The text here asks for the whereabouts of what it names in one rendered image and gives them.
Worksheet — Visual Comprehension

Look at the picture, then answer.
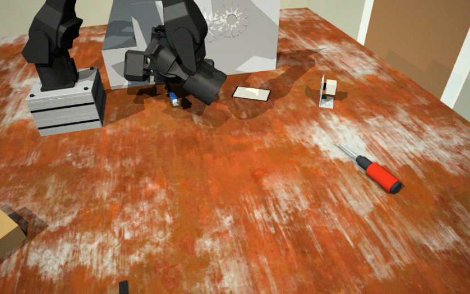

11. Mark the white panel with round cut-outs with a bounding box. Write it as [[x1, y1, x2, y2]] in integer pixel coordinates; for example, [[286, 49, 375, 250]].
[[130, 0, 280, 75]]

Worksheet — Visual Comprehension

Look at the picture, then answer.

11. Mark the red-handled screwdriver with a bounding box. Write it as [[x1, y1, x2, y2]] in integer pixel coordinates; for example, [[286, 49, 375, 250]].
[[338, 143, 402, 194]]

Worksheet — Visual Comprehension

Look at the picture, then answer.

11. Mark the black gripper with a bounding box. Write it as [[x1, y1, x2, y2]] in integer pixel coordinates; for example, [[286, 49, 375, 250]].
[[124, 50, 214, 84]]

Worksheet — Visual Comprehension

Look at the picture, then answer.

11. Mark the white l-shaped bracket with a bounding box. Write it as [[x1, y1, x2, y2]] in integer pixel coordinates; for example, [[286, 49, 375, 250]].
[[319, 75, 334, 109]]

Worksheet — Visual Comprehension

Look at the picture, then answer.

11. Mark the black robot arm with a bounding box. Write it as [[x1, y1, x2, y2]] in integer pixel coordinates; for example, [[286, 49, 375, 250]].
[[22, 0, 227, 105]]

